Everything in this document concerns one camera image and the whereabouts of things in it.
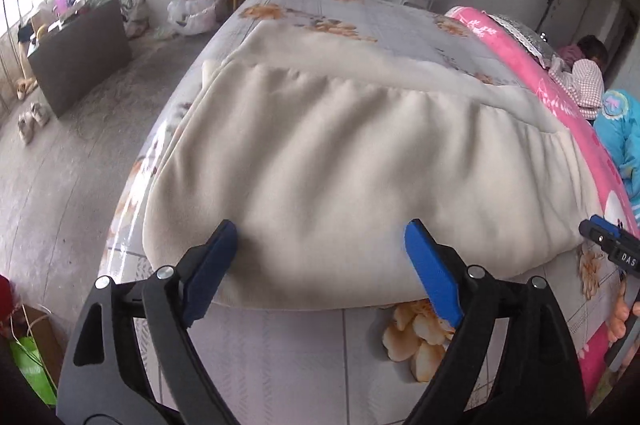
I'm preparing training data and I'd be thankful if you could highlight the dark grey cabinet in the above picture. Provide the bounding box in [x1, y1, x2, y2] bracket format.
[27, 0, 132, 118]

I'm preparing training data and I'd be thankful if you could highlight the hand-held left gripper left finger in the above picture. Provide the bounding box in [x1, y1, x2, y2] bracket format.
[56, 219, 239, 425]

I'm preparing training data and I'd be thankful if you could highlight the metal window railing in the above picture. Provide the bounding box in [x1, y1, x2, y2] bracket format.
[0, 0, 81, 106]

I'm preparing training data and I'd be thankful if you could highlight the beige zip jacket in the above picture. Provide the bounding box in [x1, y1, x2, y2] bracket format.
[142, 22, 608, 310]

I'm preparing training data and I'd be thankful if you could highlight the red paper bag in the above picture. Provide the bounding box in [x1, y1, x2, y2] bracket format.
[0, 275, 18, 336]

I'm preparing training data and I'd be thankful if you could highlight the bed with floral sheet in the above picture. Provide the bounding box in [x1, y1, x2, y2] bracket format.
[97, 0, 640, 425]

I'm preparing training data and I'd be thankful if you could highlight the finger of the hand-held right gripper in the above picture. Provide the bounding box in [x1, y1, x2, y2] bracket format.
[579, 215, 623, 252]

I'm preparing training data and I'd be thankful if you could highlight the white plastic bag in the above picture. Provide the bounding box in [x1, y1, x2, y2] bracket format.
[167, 0, 223, 36]

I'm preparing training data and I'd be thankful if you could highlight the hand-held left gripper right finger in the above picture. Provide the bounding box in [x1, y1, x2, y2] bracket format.
[402, 219, 586, 425]

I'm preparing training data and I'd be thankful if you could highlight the grey lace pillow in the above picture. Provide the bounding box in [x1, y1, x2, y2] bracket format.
[487, 12, 556, 68]

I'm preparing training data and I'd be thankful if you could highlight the brown paper bag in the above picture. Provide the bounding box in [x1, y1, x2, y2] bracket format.
[15, 305, 66, 386]

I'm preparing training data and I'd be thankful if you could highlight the pink floral blanket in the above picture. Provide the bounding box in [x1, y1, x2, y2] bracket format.
[444, 6, 640, 406]

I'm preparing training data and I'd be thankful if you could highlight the person's right hand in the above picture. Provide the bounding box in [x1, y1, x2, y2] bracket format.
[607, 280, 640, 345]

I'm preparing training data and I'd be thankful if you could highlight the light blue garment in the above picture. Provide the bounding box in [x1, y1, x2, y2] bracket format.
[595, 89, 640, 198]

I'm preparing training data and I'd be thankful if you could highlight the green paper bag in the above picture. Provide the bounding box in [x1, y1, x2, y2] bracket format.
[10, 336, 58, 407]

